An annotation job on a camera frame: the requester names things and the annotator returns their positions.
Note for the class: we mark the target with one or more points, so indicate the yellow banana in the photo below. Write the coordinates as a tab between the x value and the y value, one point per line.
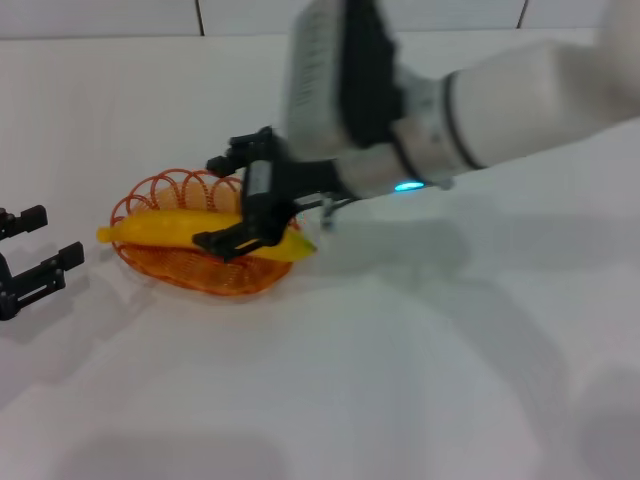
165	227

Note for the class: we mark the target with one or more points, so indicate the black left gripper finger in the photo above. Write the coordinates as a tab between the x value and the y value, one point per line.
71	254
32	217

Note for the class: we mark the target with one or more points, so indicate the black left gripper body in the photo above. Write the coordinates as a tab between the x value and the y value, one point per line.
4	300

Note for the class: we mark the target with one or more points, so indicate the small metal fitting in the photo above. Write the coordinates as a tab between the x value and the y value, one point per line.
327	212

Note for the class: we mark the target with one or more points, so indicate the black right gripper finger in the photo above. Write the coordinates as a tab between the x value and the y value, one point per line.
220	240
220	164

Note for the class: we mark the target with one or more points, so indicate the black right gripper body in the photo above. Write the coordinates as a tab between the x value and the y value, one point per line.
295	177

